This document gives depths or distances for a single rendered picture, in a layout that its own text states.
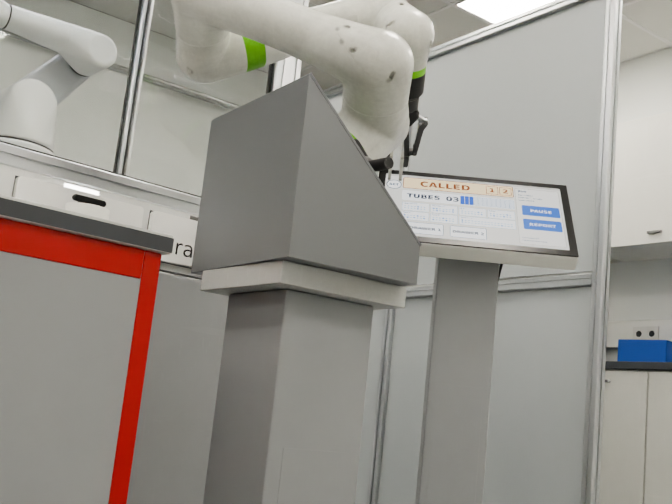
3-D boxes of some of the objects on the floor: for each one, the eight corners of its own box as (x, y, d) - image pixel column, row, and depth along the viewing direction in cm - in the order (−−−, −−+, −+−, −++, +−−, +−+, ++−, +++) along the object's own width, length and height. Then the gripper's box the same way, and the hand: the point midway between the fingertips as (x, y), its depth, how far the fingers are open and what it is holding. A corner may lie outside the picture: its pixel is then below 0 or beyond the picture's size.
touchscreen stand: (553, 683, 189) (579, 220, 208) (345, 658, 191) (388, 203, 210) (515, 628, 238) (538, 258, 257) (349, 609, 240) (384, 244, 259)
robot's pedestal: (376, 727, 150) (414, 287, 164) (223, 752, 133) (281, 257, 147) (279, 675, 174) (319, 295, 188) (138, 690, 157) (195, 270, 170)
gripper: (436, 86, 206) (425, 171, 221) (372, 81, 206) (365, 166, 221) (435, 102, 200) (424, 188, 215) (369, 97, 201) (363, 183, 216)
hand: (396, 165), depth 216 cm, fingers closed
